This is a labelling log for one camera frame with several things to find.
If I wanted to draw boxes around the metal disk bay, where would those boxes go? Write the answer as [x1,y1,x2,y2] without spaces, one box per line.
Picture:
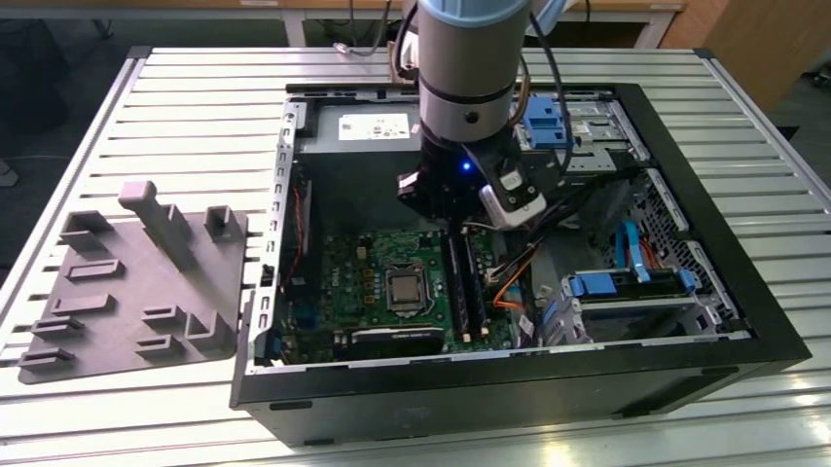
[542,291,749,347]

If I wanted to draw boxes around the green Dell motherboard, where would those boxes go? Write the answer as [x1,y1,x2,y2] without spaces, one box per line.
[278,228,521,364]

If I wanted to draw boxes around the blue drive bay latch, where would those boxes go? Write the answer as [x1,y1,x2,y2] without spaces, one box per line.
[517,95,578,152]

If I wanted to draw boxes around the grey power supply unit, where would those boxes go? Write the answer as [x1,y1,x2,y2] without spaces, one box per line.
[295,102,427,233]

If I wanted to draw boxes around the metal drive cage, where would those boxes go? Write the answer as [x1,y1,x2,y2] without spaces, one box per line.
[503,94,654,206]

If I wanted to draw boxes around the loose black cable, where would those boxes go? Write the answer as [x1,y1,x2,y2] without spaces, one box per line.
[330,0,418,57]

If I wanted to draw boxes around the blue SATA wire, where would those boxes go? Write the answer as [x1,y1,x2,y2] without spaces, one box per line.
[618,220,656,284]

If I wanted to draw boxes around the wooden desk with white legs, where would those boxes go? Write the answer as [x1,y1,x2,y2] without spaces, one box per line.
[239,0,690,50]

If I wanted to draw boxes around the black camera cable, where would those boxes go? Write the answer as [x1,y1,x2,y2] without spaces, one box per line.
[525,9,577,189]

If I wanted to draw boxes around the grey parts rack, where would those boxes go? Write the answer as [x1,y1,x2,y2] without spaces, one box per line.
[17,179,254,386]

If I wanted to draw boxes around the orange wire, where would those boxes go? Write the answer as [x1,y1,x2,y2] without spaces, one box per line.
[491,262,535,310]

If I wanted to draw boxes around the black open PC case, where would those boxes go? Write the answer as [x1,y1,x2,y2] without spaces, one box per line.
[226,81,817,448]

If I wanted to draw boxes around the silver CPU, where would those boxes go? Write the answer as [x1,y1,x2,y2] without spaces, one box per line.
[387,273,425,302]

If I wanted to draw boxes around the hard disk in blue carrier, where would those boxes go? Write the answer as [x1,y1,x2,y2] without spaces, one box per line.
[559,269,708,306]

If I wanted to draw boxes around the red and black twisted wire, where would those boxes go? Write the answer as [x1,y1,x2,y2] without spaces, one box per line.
[290,186,313,276]

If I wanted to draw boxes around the black wire bundle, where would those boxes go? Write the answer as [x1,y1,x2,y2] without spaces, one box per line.
[483,167,642,286]

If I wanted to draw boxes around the metal CPU socket cover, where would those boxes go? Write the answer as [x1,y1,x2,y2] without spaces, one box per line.
[382,262,434,320]

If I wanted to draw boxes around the black graphics card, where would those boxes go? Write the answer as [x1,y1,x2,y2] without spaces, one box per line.
[331,325,449,362]

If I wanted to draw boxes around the wooden cabinet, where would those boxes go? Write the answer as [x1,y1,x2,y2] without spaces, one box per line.
[660,0,831,113]

